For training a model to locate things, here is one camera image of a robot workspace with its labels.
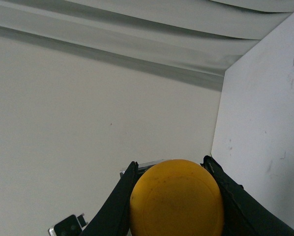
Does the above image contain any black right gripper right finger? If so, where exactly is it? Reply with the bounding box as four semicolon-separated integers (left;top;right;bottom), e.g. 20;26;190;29
201;156;294;236

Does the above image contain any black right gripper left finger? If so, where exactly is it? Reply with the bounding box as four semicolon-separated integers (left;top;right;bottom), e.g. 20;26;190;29
81;161;139;236

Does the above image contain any yellow push button switch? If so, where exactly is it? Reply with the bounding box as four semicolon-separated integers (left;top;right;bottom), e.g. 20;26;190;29
48;158;225;236

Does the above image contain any white curtain backdrop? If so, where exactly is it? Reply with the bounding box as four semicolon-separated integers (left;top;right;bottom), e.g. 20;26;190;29
0;0;294;92

